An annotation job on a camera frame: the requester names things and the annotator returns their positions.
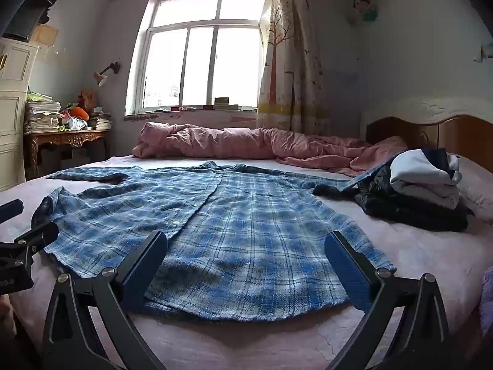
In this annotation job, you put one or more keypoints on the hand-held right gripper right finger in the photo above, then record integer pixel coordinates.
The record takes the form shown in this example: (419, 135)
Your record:
(346, 273)

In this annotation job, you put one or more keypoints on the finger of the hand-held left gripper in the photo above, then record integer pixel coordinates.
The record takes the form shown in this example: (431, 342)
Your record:
(9, 209)
(40, 235)

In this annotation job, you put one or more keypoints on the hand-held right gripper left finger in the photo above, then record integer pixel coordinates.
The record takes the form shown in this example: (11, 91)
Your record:
(148, 263)

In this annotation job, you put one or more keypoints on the blue plaid shirt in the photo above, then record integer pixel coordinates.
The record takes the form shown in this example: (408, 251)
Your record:
(246, 231)

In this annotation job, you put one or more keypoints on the person's left forearm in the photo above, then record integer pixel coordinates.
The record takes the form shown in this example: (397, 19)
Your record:
(4, 310)

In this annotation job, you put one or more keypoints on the bed with pink sheet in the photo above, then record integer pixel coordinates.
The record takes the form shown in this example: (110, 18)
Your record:
(423, 262)

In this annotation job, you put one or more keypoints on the black folded jacket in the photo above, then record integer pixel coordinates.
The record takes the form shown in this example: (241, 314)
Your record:
(404, 212)

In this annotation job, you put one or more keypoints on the white cabinet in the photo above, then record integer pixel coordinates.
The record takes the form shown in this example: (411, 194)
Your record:
(11, 123)

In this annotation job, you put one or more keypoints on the carved wooden desk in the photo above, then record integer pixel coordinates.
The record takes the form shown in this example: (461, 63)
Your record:
(69, 137)

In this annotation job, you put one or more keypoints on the stack of papers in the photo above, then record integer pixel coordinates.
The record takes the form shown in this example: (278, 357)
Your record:
(42, 117)

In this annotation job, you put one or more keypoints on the white plastic bag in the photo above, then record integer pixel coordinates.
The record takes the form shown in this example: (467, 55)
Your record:
(77, 124)

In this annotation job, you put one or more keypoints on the white folded garment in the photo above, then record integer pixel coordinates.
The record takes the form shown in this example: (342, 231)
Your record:
(420, 185)

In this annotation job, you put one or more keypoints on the orange plush toy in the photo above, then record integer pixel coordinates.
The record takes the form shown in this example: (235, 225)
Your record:
(80, 112)

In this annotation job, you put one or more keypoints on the stack of books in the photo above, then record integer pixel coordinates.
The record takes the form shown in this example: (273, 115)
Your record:
(101, 122)

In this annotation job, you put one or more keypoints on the pink duvet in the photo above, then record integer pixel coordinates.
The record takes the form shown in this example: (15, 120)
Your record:
(215, 140)

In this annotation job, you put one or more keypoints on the purple fuzzy blanket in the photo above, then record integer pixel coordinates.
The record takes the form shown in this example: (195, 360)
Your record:
(487, 300)

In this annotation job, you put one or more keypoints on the pale pink pillow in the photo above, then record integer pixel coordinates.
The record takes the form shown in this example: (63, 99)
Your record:
(479, 185)

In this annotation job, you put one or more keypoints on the books on windowsill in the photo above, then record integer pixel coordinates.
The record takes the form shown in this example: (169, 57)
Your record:
(225, 104)

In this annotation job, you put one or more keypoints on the wooden bed headboard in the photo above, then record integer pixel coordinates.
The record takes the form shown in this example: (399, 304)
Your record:
(462, 135)

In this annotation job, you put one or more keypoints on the black bag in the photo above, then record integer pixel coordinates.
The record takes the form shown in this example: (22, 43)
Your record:
(30, 11)

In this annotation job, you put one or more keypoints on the white framed window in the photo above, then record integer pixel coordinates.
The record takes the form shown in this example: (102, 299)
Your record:
(173, 65)

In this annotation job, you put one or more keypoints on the tree print curtain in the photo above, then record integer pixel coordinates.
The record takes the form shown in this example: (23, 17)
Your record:
(285, 65)

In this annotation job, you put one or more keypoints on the wall lamp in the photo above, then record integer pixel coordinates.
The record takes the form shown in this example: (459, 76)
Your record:
(102, 79)

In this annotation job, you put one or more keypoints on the small wall picture card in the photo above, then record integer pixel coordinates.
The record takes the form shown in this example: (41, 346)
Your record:
(487, 52)

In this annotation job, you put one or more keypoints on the cartoon wall decoration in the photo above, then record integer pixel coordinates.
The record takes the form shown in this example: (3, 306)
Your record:
(364, 7)

